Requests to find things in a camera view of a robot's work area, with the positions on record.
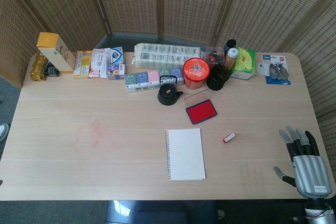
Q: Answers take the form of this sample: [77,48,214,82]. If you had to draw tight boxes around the blue blister card pack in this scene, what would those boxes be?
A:
[262,54,291,86]

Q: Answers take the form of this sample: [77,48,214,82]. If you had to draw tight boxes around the red white stamp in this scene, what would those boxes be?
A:
[222,133,236,144]

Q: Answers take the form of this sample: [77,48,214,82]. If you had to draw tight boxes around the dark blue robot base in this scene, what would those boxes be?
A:
[104,199,218,224]

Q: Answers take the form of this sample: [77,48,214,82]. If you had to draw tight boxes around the gold foil package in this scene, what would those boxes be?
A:
[29,52,48,81]

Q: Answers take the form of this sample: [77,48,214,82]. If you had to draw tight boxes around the small black teapot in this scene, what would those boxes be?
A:
[157,75,184,106]

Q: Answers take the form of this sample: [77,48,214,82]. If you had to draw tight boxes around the pink wet wipes pack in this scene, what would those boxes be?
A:
[88,48,111,79]

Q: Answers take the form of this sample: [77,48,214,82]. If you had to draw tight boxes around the multicolour tissue pack row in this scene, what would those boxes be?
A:
[124,67,184,94]

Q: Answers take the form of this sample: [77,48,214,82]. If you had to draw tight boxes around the purple box peach print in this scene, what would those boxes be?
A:
[106,63,126,81]

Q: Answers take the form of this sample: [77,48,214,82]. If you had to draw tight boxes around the long plastic wrapped paper pack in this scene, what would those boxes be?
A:
[132,42,205,69]

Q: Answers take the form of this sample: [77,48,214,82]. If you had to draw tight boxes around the black mesh pen cup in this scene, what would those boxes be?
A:
[206,64,231,91]

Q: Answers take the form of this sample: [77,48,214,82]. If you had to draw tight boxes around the red ink pad clear lid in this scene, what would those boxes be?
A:
[184,89,218,125]

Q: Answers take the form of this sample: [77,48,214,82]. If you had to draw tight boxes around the orange lidded tub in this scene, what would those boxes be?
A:
[183,57,211,90]

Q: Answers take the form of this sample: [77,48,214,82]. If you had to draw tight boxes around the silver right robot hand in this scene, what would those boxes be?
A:
[273,125,333,199]

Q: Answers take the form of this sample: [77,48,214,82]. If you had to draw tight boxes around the yellow flat box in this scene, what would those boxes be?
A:
[72,50,92,79]

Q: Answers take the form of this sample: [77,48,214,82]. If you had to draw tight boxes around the clear plastic box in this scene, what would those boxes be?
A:
[204,46,226,65]

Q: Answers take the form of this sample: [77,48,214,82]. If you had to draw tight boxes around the blue and white soap box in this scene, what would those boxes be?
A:
[107,46,124,65]

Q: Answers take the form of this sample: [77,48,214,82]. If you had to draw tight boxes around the tall cream orange carton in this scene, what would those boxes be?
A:
[36,32,77,74]

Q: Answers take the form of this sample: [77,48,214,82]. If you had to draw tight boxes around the brown bottle white cap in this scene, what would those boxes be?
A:
[225,47,238,69]

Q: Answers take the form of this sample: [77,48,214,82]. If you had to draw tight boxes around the grey shoe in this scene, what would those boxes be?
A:
[0,123,10,143]

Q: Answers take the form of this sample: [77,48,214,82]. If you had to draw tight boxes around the white spiral notepad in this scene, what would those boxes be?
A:
[164,128,206,182]

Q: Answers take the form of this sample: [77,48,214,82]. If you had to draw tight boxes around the green tissue box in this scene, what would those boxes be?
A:
[230,47,257,81]

